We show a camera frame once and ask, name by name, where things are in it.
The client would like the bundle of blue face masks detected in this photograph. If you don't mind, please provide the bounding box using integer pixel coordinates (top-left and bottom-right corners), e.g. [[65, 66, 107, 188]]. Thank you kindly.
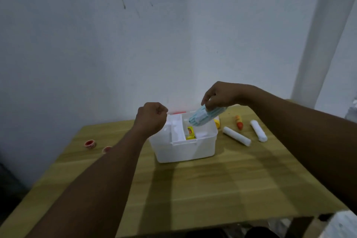
[[189, 105, 226, 127]]

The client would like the person's right forearm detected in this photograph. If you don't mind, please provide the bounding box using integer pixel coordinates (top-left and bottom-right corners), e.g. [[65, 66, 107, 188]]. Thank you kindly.
[[242, 86, 357, 214]]

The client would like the white plastic storage box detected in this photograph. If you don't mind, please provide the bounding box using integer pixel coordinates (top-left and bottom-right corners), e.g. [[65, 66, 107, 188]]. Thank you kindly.
[[149, 111, 218, 164]]

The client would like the white insert tray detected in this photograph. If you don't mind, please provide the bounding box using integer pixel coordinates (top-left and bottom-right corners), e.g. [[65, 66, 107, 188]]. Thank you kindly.
[[164, 114, 187, 146]]

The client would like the person's left forearm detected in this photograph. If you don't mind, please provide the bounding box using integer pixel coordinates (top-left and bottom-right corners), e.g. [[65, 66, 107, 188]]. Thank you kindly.
[[26, 127, 151, 238]]

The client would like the person's left hand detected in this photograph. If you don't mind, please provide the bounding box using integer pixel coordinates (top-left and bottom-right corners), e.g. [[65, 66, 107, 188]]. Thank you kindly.
[[135, 102, 169, 138]]

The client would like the person's right hand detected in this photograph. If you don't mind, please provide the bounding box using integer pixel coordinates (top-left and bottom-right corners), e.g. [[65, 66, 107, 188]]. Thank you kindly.
[[201, 81, 252, 110]]

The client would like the white bandage roll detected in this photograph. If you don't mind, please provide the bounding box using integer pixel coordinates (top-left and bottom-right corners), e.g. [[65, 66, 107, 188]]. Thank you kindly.
[[250, 120, 268, 143], [222, 126, 252, 147]]

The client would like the white plastic bag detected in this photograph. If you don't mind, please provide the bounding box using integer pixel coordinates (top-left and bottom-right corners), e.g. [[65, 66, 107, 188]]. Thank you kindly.
[[345, 98, 357, 123]]

